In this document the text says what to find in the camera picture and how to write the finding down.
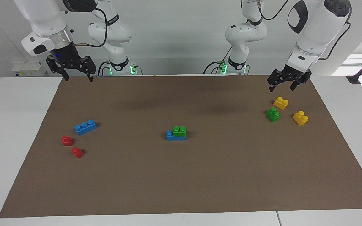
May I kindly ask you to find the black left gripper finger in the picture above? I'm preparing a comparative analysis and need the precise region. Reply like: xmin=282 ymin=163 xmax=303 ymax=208
xmin=267 ymin=70 xmax=284 ymax=92
xmin=290 ymin=72 xmax=312 ymax=91

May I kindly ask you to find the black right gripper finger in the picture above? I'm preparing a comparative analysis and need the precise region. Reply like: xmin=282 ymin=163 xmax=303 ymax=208
xmin=80 ymin=56 xmax=97 ymax=83
xmin=46 ymin=56 xmax=69 ymax=81

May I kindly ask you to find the blue three-stud block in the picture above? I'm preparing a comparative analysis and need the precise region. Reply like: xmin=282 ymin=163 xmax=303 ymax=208
xmin=74 ymin=119 xmax=98 ymax=136
xmin=166 ymin=130 xmax=187 ymax=141

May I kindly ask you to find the yellow two-stud block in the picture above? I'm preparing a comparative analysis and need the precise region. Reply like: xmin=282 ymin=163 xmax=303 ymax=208
xmin=293 ymin=111 xmax=309 ymax=126
xmin=273 ymin=97 xmax=289 ymax=110

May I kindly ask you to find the white socket box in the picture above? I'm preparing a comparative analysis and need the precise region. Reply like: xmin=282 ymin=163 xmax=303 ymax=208
xmin=11 ymin=61 xmax=47 ymax=77

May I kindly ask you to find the brown table mat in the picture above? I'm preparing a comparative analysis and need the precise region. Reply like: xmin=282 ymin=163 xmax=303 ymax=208
xmin=0 ymin=74 xmax=362 ymax=218

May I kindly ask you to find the black base cable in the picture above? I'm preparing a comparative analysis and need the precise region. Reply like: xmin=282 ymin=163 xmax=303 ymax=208
xmin=203 ymin=47 xmax=233 ymax=74
xmin=98 ymin=61 xmax=112 ymax=76

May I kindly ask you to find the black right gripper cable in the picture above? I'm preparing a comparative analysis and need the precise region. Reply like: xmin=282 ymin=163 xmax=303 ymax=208
xmin=74 ymin=8 xmax=108 ymax=47

